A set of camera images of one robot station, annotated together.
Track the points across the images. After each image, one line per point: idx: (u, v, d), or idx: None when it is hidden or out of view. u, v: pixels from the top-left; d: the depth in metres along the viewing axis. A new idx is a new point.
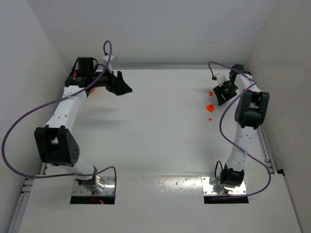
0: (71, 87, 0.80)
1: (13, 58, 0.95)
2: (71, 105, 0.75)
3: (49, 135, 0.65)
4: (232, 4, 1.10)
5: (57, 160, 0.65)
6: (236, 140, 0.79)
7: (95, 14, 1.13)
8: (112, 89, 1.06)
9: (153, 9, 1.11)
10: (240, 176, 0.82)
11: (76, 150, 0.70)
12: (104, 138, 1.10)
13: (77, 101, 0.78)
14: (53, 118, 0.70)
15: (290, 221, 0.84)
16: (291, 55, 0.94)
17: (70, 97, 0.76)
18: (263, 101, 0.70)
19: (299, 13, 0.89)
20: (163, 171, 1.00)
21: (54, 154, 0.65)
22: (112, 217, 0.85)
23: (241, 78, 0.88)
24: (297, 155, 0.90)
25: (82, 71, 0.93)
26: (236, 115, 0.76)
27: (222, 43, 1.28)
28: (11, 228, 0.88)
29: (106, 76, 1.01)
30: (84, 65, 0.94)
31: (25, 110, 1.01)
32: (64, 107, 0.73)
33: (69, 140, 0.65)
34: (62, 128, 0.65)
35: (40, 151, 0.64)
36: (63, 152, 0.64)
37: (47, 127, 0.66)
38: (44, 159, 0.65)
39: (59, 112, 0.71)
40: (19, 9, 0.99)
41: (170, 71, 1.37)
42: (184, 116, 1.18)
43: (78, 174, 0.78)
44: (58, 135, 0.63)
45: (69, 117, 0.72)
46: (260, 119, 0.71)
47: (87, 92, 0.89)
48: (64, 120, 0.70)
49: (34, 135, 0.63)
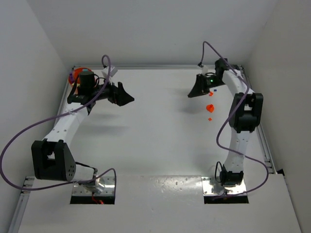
0: (73, 104, 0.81)
1: (14, 57, 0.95)
2: (71, 119, 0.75)
3: (45, 150, 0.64)
4: (231, 4, 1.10)
5: (52, 176, 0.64)
6: (233, 145, 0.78)
7: (95, 13, 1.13)
8: (114, 99, 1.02)
9: (153, 9, 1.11)
10: (239, 176, 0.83)
11: (72, 166, 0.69)
12: (104, 138, 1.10)
13: (78, 116, 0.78)
14: (52, 132, 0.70)
15: (289, 221, 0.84)
16: (291, 55, 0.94)
17: (71, 112, 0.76)
18: (256, 103, 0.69)
19: (300, 13, 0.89)
20: (163, 170, 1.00)
21: (49, 169, 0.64)
22: (112, 217, 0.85)
23: (229, 74, 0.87)
24: (297, 155, 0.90)
25: (84, 89, 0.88)
26: (231, 120, 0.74)
27: (222, 43, 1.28)
28: (11, 228, 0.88)
29: (107, 89, 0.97)
30: (85, 81, 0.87)
31: (24, 110, 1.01)
32: (64, 122, 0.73)
33: (66, 156, 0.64)
34: (60, 144, 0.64)
35: (35, 166, 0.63)
36: (59, 168, 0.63)
37: (45, 141, 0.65)
38: (38, 175, 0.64)
39: (59, 127, 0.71)
40: (19, 8, 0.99)
41: (170, 72, 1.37)
42: (184, 116, 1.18)
43: (77, 181, 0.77)
44: (56, 152, 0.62)
45: (68, 131, 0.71)
46: (255, 121, 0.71)
47: (89, 110, 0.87)
48: (63, 134, 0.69)
49: (31, 150, 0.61)
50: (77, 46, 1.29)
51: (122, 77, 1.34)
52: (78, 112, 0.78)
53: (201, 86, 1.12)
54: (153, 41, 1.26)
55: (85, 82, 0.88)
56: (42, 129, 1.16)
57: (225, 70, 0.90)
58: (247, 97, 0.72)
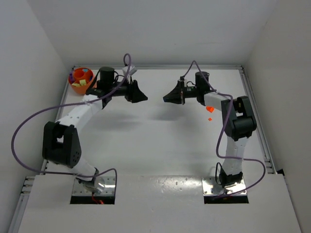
0: (91, 96, 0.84)
1: (13, 58, 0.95)
2: (86, 108, 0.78)
3: (56, 132, 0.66)
4: (231, 5, 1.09)
5: (57, 159, 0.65)
6: (230, 151, 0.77)
7: (95, 13, 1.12)
8: (129, 98, 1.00)
9: (153, 10, 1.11)
10: (239, 176, 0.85)
11: (77, 153, 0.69)
12: (103, 137, 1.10)
13: (92, 108, 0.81)
14: (66, 117, 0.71)
15: (289, 221, 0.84)
16: (291, 55, 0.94)
17: (86, 103, 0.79)
18: (245, 105, 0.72)
19: (300, 13, 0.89)
20: (163, 170, 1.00)
21: (56, 151, 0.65)
22: (112, 217, 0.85)
23: (209, 95, 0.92)
24: (297, 155, 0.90)
25: (102, 83, 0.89)
26: (227, 129, 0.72)
27: (222, 43, 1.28)
28: (11, 228, 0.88)
29: (125, 86, 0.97)
30: (105, 76, 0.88)
31: (23, 110, 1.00)
32: (79, 110, 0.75)
33: (74, 141, 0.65)
34: (71, 128, 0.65)
35: (43, 144, 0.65)
36: (65, 151, 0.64)
37: (57, 123, 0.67)
38: (45, 155, 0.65)
39: (72, 113, 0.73)
40: (19, 9, 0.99)
41: (169, 71, 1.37)
42: (184, 116, 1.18)
43: (78, 174, 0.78)
44: (66, 134, 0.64)
45: (81, 118, 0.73)
46: (252, 125, 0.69)
47: (104, 104, 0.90)
48: (76, 120, 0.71)
49: (44, 128, 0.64)
50: (77, 46, 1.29)
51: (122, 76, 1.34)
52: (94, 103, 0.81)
53: (181, 90, 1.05)
54: (152, 41, 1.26)
55: (104, 77, 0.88)
56: (42, 129, 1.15)
57: (205, 94, 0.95)
58: (234, 103, 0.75)
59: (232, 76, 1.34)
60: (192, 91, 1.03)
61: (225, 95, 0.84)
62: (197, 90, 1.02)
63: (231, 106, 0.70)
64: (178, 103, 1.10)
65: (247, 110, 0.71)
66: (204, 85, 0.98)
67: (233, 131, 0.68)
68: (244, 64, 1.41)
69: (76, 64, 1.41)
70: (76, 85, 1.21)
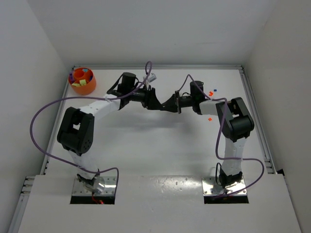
0: (111, 95, 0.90)
1: (13, 58, 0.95)
2: (105, 104, 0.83)
3: (75, 117, 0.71)
4: (231, 5, 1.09)
5: (69, 142, 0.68)
6: (230, 152, 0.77)
7: (95, 14, 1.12)
8: (146, 104, 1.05)
9: (152, 10, 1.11)
10: (239, 176, 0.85)
11: (89, 141, 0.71)
12: (103, 137, 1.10)
13: (111, 105, 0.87)
14: (87, 107, 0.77)
15: (289, 221, 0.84)
16: (291, 55, 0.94)
17: (107, 99, 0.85)
18: (239, 106, 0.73)
19: (300, 13, 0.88)
20: (163, 170, 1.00)
21: (70, 134, 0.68)
22: (111, 217, 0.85)
23: (205, 102, 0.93)
24: (297, 155, 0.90)
25: (123, 87, 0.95)
26: (225, 132, 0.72)
27: (222, 43, 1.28)
28: (11, 228, 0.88)
29: (143, 92, 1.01)
30: (127, 81, 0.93)
31: (23, 111, 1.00)
32: (99, 104, 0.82)
33: (90, 127, 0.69)
34: (90, 115, 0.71)
35: (60, 126, 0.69)
36: (79, 135, 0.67)
37: (78, 110, 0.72)
38: (59, 137, 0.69)
39: (93, 105, 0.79)
40: (19, 9, 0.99)
41: (169, 71, 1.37)
42: (184, 116, 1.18)
43: (81, 168, 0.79)
44: (84, 119, 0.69)
45: (98, 112, 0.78)
46: (250, 125, 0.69)
47: (121, 106, 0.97)
48: (95, 111, 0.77)
49: (65, 112, 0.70)
50: (77, 46, 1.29)
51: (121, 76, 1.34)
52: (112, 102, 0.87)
53: (176, 97, 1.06)
54: (152, 41, 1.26)
55: (126, 82, 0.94)
56: (43, 129, 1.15)
57: (201, 103, 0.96)
58: (230, 105, 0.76)
59: (233, 76, 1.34)
60: (188, 101, 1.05)
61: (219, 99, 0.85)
62: (192, 98, 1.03)
63: (227, 108, 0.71)
64: (174, 111, 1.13)
65: (243, 111, 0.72)
66: (199, 94, 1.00)
67: (232, 132, 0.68)
68: (243, 64, 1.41)
69: (76, 64, 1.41)
70: (75, 85, 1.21)
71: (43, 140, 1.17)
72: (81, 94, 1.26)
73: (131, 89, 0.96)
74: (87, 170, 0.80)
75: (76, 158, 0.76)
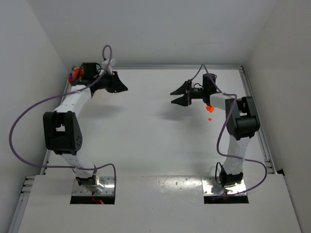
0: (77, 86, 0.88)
1: (13, 58, 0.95)
2: (77, 97, 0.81)
3: (55, 120, 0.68)
4: (231, 5, 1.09)
5: (61, 145, 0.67)
6: (232, 150, 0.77)
7: (95, 13, 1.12)
8: (112, 89, 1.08)
9: (152, 10, 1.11)
10: (239, 176, 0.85)
11: (79, 136, 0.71)
12: (103, 138, 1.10)
13: (82, 95, 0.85)
14: (61, 106, 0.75)
15: (289, 221, 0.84)
16: (291, 55, 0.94)
17: (77, 91, 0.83)
18: (249, 106, 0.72)
19: (300, 12, 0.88)
20: (163, 170, 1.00)
21: (60, 137, 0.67)
22: (112, 217, 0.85)
23: (215, 95, 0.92)
24: (297, 156, 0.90)
25: (87, 75, 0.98)
26: (230, 128, 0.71)
27: (222, 43, 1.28)
28: (11, 228, 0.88)
29: (107, 78, 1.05)
30: (88, 69, 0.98)
31: (23, 111, 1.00)
32: (72, 98, 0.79)
33: (75, 123, 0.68)
34: (69, 113, 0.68)
35: (45, 135, 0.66)
36: (69, 134, 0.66)
37: (54, 113, 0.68)
38: (48, 144, 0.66)
39: (67, 102, 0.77)
40: (19, 10, 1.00)
41: (168, 71, 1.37)
42: (184, 116, 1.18)
43: (79, 168, 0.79)
44: (67, 119, 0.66)
45: (74, 107, 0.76)
46: (256, 126, 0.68)
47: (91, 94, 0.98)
48: (72, 108, 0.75)
49: (43, 120, 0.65)
50: (77, 46, 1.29)
51: (122, 76, 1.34)
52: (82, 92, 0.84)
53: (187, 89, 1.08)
54: (152, 41, 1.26)
55: (88, 71, 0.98)
56: (42, 129, 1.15)
57: (211, 95, 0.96)
58: (239, 102, 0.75)
59: (232, 76, 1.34)
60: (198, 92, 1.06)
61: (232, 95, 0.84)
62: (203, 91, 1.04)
63: (235, 104, 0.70)
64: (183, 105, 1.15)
65: (251, 110, 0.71)
66: (211, 86, 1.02)
67: (236, 129, 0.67)
68: (244, 64, 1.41)
69: (76, 64, 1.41)
70: None
71: (44, 140, 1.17)
72: None
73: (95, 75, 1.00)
74: (85, 170, 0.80)
75: (72, 159, 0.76)
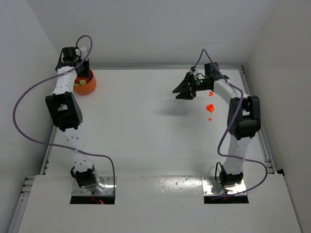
0: (64, 67, 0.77)
1: (13, 58, 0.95)
2: (69, 78, 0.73)
3: (56, 102, 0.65)
4: (230, 5, 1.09)
5: (68, 121, 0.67)
6: (233, 150, 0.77)
7: (95, 13, 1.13)
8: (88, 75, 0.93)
9: (152, 10, 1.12)
10: (239, 176, 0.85)
11: (80, 111, 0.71)
12: (103, 137, 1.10)
13: (72, 76, 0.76)
14: (56, 89, 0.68)
15: (288, 221, 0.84)
16: (291, 54, 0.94)
17: (64, 73, 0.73)
18: (253, 105, 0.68)
19: (300, 12, 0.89)
20: (163, 170, 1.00)
21: (65, 114, 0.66)
22: (112, 217, 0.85)
23: (218, 83, 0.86)
24: (297, 156, 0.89)
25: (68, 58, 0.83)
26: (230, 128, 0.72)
27: (222, 43, 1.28)
28: (11, 228, 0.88)
29: (83, 65, 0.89)
30: (67, 49, 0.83)
31: (23, 111, 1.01)
32: (63, 80, 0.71)
33: (75, 99, 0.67)
34: (67, 92, 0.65)
35: (51, 116, 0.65)
36: (73, 111, 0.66)
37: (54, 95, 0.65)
38: (56, 123, 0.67)
39: (60, 84, 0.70)
40: (18, 10, 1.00)
41: (169, 71, 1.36)
42: (185, 116, 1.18)
43: (78, 150, 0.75)
44: (67, 99, 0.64)
45: (70, 87, 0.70)
46: (256, 126, 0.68)
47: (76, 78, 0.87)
48: (66, 88, 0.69)
49: (46, 102, 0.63)
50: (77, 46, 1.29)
51: (122, 76, 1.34)
52: (72, 73, 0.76)
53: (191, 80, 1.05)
54: (152, 41, 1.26)
55: (67, 52, 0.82)
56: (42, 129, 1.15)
57: (215, 81, 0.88)
58: (244, 102, 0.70)
59: (232, 76, 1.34)
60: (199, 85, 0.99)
61: (235, 90, 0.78)
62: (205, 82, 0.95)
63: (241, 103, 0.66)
64: (189, 98, 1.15)
65: (255, 111, 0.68)
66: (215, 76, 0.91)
67: (236, 130, 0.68)
68: (244, 64, 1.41)
69: None
70: (75, 85, 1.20)
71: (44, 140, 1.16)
72: (81, 94, 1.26)
73: (76, 57, 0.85)
74: (86, 153, 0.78)
75: (73, 138, 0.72)
